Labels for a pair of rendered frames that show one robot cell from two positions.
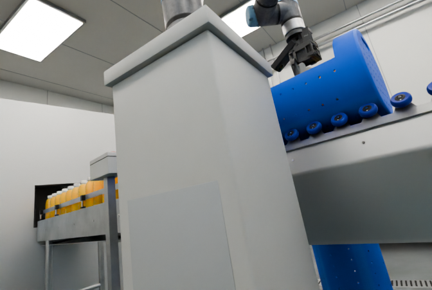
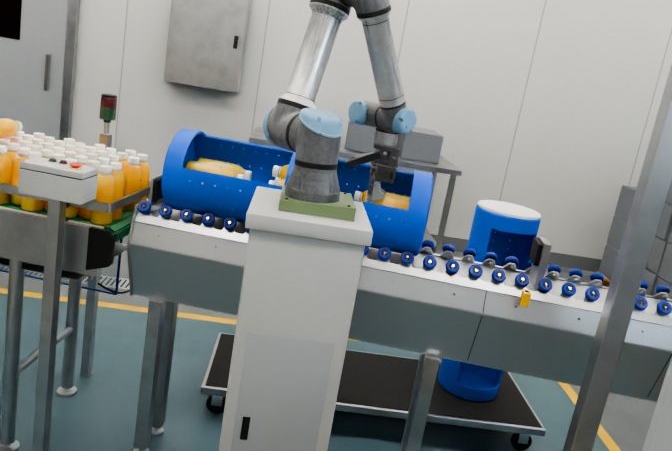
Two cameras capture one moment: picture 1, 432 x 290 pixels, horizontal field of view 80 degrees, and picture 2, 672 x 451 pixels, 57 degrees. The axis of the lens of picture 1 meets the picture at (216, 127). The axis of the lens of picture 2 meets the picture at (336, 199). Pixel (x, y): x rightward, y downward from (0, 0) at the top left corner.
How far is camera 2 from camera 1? 142 cm
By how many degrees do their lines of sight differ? 46
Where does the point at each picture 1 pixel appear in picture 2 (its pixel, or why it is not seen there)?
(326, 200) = not seen: hidden behind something
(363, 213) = (366, 323)
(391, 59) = not seen: outside the picture
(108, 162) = (81, 189)
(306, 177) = not seen: hidden behind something
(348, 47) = (420, 209)
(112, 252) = (54, 298)
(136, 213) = (256, 343)
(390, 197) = (389, 320)
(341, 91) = (398, 238)
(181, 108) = (323, 288)
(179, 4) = (328, 152)
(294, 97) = not seen: hidden behind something
